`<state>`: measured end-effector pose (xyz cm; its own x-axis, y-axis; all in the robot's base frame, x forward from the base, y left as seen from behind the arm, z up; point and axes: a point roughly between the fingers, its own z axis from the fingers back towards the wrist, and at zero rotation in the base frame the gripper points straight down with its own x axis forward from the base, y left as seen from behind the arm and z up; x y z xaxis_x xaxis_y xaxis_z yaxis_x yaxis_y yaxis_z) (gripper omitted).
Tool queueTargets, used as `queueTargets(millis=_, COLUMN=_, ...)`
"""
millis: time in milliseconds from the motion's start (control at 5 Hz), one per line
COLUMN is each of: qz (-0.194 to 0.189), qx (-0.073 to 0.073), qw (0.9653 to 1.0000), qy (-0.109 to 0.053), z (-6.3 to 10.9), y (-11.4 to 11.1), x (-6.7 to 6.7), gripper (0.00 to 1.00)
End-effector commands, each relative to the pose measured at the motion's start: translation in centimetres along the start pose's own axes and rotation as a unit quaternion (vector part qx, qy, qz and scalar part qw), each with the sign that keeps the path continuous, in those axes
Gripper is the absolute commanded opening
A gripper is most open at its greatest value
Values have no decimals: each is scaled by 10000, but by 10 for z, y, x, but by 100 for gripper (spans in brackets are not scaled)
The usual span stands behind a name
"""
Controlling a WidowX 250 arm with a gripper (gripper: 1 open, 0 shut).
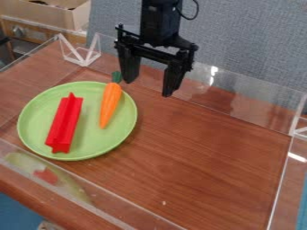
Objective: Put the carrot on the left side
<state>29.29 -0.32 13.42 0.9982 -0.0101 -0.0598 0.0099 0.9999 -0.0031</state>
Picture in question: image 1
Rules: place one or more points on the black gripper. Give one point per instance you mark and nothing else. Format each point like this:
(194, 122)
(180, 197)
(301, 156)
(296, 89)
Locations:
(174, 52)

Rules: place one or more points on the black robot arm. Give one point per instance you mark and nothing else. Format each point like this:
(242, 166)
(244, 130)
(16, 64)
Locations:
(156, 42)

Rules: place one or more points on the orange toy carrot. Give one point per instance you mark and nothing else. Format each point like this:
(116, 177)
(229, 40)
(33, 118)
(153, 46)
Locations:
(110, 97)

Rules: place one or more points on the cardboard box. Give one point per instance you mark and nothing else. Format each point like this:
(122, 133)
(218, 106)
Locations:
(65, 14)

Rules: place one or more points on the green round plate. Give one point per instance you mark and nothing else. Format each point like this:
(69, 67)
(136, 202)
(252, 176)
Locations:
(92, 141)

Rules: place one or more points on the red star-shaped block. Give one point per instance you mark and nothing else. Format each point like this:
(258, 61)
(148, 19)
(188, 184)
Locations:
(61, 132)

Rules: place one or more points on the wooden shelf unit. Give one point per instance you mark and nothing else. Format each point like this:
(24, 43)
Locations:
(22, 35)

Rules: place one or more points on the clear acrylic enclosure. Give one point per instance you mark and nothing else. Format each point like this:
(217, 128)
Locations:
(212, 161)

